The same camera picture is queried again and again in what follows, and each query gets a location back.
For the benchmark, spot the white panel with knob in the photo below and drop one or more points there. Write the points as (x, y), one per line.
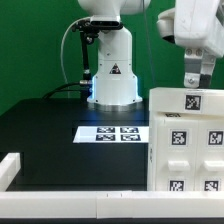
(176, 154)

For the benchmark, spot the white cabinet block with markers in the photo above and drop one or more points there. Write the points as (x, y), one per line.
(187, 101)

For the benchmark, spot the white cabinet door panel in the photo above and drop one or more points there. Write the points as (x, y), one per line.
(210, 156)

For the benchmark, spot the white marker sheet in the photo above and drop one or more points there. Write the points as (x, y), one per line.
(111, 134)

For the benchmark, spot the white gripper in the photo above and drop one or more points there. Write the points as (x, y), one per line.
(196, 25)

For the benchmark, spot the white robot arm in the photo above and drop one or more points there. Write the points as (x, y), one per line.
(115, 86)

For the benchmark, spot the black camera on stand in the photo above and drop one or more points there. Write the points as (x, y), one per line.
(89, 31)

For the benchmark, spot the white U-shaped table fence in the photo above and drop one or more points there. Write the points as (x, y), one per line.
(102, 204)

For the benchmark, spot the white cabinet body box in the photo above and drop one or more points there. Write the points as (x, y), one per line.
(153, 144)

